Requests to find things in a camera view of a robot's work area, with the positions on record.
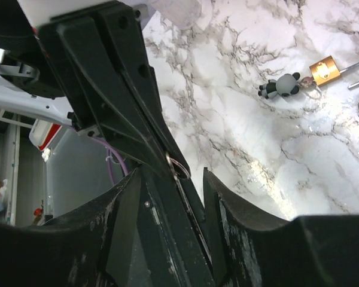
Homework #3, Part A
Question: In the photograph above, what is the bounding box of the small brass padlock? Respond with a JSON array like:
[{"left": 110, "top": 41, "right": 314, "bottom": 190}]
[{"left": 309, "top": 56, "right": 359, "bottom": 87}]

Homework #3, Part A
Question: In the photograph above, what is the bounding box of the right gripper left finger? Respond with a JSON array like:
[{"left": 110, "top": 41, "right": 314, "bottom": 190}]
[{"left": 0, "top": 169, "right": 141, "bottom": 286}]

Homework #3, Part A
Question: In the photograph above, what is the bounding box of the small key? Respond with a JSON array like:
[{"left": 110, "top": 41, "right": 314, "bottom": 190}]
[{"left": 165, "top": 152, "right": 191, "bottom": 179}]

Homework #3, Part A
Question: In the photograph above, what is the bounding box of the astronaut keychain with keys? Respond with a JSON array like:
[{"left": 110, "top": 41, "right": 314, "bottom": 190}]
[{"left": 257, "top": 72, "right": 321, "bottom": 99}]

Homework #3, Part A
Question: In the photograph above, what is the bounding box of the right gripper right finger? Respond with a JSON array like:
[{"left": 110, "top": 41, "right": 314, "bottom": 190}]
[{"left": 203, "top": 170, "right": 359, "bottom": 286}]

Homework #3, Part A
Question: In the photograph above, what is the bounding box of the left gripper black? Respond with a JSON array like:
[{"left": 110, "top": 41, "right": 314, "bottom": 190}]
[{"left": 38, "top": 1, "right": 190, "bottom": 177}]

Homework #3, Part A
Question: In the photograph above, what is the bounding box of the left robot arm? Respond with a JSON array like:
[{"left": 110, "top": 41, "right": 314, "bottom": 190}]
[{"left": 0, "top": 1, "right": 190, "bottom": 178}]

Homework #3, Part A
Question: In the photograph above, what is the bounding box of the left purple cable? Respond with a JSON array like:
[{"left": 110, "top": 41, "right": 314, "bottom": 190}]
[{"left": 91, "top": 136, "right": 129, "bottom": 185}]

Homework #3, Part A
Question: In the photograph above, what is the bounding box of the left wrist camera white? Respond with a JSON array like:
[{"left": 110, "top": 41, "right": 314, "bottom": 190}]
[{"left": 17, "top": 0, "right": 114, "bottom": 29}]

